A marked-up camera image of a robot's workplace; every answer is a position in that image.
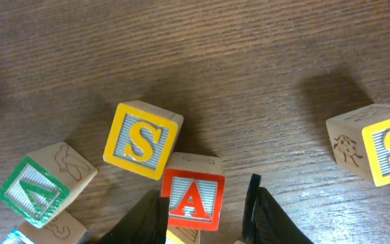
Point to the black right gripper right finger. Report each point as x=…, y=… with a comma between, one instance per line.
x=264, y=221

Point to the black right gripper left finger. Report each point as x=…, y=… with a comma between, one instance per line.
x=145, y=223

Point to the red A block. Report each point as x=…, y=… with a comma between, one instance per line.
x=195, y=186

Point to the yellow block centre right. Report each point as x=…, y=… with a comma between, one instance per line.
x=179, y=235

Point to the blue P block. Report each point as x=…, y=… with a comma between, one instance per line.
x=63, y=229

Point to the yellow block near A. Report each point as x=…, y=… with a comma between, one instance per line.
x=142, y=138

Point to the green V block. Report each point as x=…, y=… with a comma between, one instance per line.
x=46, y=182

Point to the yellow block far right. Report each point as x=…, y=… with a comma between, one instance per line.
x=360, y=142

